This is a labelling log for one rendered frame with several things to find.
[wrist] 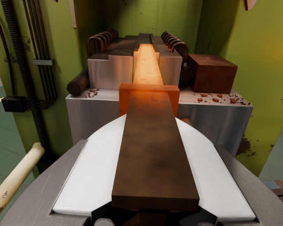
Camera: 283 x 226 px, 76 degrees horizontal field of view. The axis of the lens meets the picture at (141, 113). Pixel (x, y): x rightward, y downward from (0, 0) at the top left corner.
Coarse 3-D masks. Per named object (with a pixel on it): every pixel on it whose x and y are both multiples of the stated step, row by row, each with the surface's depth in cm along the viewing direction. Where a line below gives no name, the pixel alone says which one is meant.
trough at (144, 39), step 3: (141, 36) 70; (144, 36) 73; (147, 36) 73; (150, 36) 65; (141, 39) 66; (144, 39) 67; (147, 39) 67; (150, 39) 62; (141, 42) 60; (144, 42) 61; (147, 42) 61; (150, 42) 59; (138, 51) 38
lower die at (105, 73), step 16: (112, 48) 51; (128, 48) 46; (160, 48) 47; (96, 64) 39; (112, 64) 39; (128, 64) 39; (160, 64) 39; (176, 64) 38; (96, 80) 40; (112, 80) 40; (128, 80) 40; (176, 80) 40
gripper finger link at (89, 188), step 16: (112, 128) 10; (96, 144) 9; (112, 144) 9; (80, 160) 8; (96, 160) 8; (112, 160) 8; (80, 176) 7; (96, 176) 7; (112, 176) 7; (64, 192) 6; (80, 192) 6; (96, 192) 6; (64, 208) 6; (80, 208) 6; (96, 208) 6; (112, 208) 6
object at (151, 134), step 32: (128, 96) 14; (160, 96) 13; (128, 128) 9; (160, 128) 9; (128, 160) 7; (160, 160) 7; (128, 192) 6; (160, 192) 6; (192, 192) 6; (128, 224) 7; (160, 224) 6
